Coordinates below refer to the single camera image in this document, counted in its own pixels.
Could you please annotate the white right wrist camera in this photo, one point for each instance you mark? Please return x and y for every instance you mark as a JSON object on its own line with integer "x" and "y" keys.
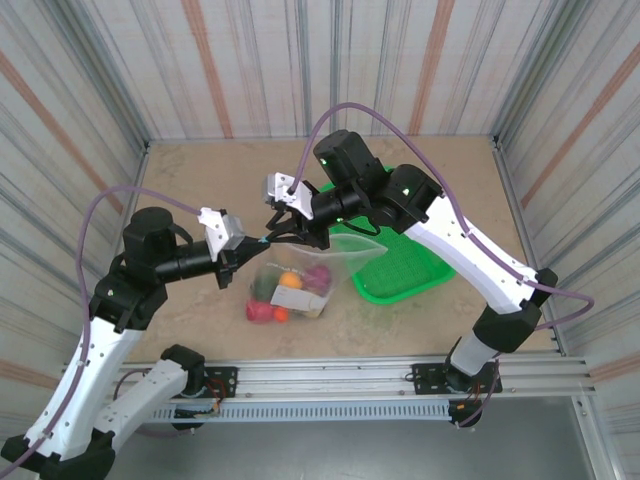
{"x": 282, "y": 192}

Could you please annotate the red toy fruit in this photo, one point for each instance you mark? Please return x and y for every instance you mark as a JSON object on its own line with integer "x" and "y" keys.
{"x": 259, "y": 311}

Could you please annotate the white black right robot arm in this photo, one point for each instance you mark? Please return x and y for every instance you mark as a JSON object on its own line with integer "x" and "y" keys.
{"x": 465, "y": 260}

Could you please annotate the orange toy fruit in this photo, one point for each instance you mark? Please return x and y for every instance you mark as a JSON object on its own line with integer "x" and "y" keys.
{"x": 291, "y": 280}

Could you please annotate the green toy vegetable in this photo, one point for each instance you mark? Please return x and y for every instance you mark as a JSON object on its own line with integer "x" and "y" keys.
{"x": 262, "y": 289}

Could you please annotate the clear zip-top plastic bag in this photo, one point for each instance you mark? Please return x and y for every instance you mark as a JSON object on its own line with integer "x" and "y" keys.
{"x": 350, "y": 250}

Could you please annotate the green perforated plastic basket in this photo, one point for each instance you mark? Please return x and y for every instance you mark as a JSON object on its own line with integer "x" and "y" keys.
{"x": 400, "y": 270}

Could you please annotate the white printed food packet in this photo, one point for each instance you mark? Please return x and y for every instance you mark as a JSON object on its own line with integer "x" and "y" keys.
{"x": 295, "y": 298}

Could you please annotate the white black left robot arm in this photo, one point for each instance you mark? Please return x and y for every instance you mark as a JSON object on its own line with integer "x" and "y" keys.
{"x": 95, "y": 360}

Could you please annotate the aluminium frame post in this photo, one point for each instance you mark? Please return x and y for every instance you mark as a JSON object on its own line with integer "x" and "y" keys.
{"x": 600, "y": 440}

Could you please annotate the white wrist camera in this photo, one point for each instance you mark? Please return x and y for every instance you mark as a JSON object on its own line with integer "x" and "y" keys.
{"x": 222, "y": 230}
{"x": 282, "y": 192}

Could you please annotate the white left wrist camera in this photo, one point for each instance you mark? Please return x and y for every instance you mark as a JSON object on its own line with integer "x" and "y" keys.
{"x": 222, "y": 230}

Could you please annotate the aluminium mounting rail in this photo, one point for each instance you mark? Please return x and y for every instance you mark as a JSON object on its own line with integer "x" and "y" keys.
{"x": 325, "y": 380}

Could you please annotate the purple toy vegetable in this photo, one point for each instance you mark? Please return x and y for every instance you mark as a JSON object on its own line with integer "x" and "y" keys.
{"x": 320, "y": 277}

